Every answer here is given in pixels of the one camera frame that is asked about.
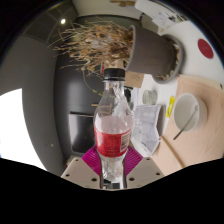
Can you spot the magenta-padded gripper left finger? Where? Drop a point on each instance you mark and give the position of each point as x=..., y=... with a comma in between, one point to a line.
x=78, y=170

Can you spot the printed newspaper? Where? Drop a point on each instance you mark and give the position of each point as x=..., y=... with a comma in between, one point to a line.
x=146, y=128

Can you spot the ceiling spot lights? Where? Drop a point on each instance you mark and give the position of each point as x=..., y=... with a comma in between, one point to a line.
x=63, y=21

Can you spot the grey plant saucer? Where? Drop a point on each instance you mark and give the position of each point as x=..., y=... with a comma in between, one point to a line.
x=179, y=60

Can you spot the long white ceiling light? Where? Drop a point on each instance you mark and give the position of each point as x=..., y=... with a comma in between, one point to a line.
x=16, y=130

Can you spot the flat round red coaster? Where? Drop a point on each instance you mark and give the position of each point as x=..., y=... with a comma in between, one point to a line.
x=205, y=48

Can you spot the dried plant in grey pot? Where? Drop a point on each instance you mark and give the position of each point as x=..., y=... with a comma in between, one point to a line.
x=148, y=51

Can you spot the white cup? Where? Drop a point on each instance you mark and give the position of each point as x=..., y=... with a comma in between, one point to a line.
x=186, y=111

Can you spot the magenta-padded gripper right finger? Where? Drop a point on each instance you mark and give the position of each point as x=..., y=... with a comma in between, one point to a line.
x=145, y=170

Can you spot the clear bottle with red label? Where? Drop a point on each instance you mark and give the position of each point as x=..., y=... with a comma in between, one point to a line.
x=111, y=133

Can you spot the black wall screen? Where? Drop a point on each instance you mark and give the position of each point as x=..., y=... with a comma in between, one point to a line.
x=80, y=133

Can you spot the small round glass jar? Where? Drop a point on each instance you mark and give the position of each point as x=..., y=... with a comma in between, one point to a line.
x=149, y=97

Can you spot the small yellow packet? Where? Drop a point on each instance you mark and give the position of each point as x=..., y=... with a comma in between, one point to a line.
x=170, y=106

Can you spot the thin stirring stick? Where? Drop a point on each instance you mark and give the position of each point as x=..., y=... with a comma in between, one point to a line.
x=186, y=123

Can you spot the plywood panel with edge strip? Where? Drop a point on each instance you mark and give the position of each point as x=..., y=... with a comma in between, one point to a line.
x=166, y=156
x=203, y=143

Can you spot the brown cardboard box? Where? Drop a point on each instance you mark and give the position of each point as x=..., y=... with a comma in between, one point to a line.
x=134, y=79

